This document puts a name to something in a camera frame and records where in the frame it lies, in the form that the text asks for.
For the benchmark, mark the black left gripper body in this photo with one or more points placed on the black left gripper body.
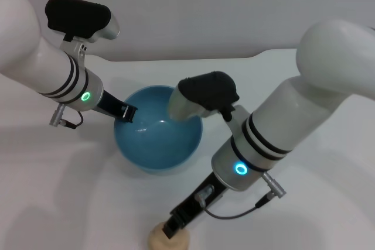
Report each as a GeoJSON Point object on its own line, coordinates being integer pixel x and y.
{"type": "Point", "coordinates": [110, 105]}

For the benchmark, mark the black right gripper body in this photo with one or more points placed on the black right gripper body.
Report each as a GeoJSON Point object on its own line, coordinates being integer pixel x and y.
{"type": "Point", "coordinates": [196, 203]}

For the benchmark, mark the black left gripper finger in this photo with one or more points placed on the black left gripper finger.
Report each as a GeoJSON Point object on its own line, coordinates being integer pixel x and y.
{"type": "Point", "coordinates": [129, 113]}

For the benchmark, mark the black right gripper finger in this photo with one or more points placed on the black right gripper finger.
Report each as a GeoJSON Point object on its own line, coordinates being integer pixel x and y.
{"type": "Point", "coordinates": [172, 223]}

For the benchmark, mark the round tan egg yolk pastry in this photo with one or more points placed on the round tan egg yolk pastry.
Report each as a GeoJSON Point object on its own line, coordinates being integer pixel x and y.
{"type": "Point", "coordinates": [175, 238]}

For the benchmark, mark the blue bowl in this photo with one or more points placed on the blue bowl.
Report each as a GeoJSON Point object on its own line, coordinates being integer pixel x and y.
{"type": "Point", "coordinates": [158, 144]}

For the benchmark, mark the small silver plug fitting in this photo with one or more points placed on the small silver plug fitting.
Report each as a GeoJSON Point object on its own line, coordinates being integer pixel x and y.
{"type": "Point", "coordinates": [204, 193]}

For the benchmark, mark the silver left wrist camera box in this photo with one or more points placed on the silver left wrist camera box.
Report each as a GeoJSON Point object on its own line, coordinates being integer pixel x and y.
{"type": "Point", "coordinates": [79, 18]}

